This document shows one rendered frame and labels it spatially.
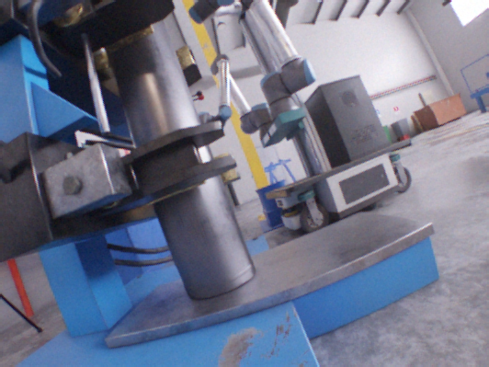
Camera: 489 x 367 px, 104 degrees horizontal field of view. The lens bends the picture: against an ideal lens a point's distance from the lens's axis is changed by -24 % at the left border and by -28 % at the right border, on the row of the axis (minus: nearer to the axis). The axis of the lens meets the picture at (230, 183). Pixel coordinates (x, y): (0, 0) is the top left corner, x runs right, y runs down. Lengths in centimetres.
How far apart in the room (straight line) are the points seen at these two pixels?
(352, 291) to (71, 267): 79
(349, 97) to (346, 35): 1358
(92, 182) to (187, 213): 29
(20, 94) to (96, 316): 64
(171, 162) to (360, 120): 138
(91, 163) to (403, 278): 69
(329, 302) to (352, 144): 117
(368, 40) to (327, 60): 289
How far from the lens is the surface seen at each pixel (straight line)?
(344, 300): 62
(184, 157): 50
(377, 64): 1505
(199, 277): 66
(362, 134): 168
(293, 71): 149
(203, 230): 63
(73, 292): 89
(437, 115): 1252
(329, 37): 1478
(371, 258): 60
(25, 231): 50
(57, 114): 55
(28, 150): 50
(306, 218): 147
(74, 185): 43
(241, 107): 214
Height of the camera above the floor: 37
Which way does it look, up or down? 3 degrees up
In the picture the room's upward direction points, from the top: 21 degrees counter-clockwise
